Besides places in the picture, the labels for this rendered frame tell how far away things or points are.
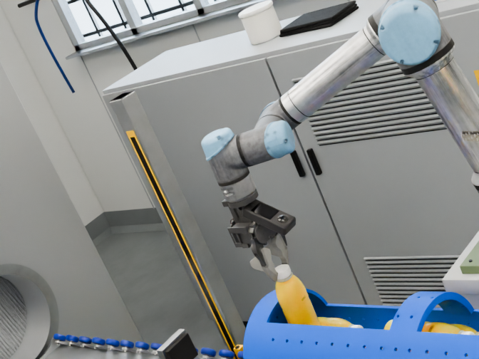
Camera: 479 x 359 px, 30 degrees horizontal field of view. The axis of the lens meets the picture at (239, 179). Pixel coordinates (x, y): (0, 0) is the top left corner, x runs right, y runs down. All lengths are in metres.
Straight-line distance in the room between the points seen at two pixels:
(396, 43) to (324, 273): 2.44
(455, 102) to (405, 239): 1.97
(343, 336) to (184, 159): 2.44
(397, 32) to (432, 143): 1.71
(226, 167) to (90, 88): 4.68
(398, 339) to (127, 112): 1.14
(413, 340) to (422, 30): 0.61
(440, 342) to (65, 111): 5.38
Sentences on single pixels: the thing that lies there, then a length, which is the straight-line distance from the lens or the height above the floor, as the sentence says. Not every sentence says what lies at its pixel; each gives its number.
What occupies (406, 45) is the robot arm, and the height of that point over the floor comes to 1.73.
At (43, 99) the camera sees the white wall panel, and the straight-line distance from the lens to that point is 6.98.
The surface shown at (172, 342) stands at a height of 1.08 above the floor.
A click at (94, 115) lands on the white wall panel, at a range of 6.68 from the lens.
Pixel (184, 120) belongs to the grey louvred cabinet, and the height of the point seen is 1.23.
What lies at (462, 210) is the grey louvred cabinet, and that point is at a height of 0.67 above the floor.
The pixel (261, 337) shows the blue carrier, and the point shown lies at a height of 1.19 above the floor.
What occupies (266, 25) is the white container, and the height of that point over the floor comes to 1.51.
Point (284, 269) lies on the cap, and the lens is 2.03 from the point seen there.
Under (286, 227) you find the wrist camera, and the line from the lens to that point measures 1.93.
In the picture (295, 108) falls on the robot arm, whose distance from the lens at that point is 1.99.
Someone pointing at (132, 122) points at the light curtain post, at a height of 1.62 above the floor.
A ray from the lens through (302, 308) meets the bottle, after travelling 2.06.
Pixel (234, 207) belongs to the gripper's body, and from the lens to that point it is 1.97.
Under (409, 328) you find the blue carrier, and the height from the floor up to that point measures 1.22.
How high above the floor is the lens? 2.16
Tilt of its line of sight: 18 degrees down
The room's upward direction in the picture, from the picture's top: 24 degrees counter-clockwise
